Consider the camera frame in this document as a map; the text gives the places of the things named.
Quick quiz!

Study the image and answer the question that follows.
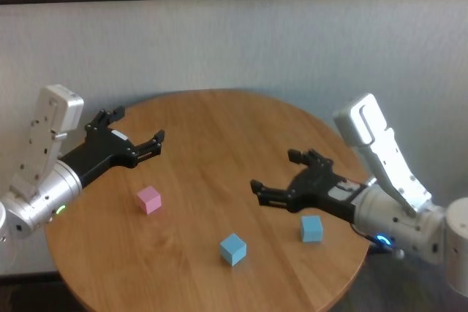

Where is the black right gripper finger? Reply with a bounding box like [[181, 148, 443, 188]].
[[287, 148, 334, 173], [249, 178, 293, 211]]

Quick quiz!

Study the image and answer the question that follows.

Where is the blue cube block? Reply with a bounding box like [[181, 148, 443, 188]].
[[219, 232, 248, 267], [300, 214, 325, 244]]

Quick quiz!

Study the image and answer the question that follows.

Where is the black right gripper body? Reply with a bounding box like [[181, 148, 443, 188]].
[[287, 167, 367, 224]]

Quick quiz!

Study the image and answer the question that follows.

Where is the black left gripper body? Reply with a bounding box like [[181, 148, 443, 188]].
[[59, 128, 139, 189]]

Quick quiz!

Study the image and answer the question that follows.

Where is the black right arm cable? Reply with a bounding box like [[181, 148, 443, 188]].
[[350, 221, 405, 260]]

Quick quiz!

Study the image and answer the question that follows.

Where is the pink cube block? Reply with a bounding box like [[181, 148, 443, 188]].
[[136, 185, 163, 215]]

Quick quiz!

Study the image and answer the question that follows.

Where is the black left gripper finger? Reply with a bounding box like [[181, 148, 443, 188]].
[[83, 105, 126, 134], [129, 129, 166, 166]]

